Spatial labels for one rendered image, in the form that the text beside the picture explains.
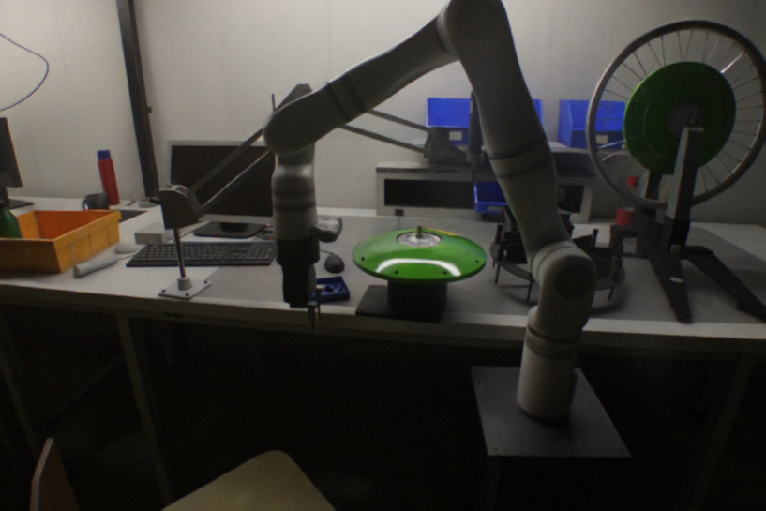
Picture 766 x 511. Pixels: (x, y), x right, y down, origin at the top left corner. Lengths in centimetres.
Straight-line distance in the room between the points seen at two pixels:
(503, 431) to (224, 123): 171
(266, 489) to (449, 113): 144
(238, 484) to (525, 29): 175
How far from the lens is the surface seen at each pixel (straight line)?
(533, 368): 81
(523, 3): 187
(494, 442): 82
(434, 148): 110
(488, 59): 62
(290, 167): 69
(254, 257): 133
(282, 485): 106
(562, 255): 71
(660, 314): 120
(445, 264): 88
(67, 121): 260
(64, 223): 186
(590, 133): 130
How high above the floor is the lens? 142
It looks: 18 degrees down
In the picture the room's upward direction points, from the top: straight up
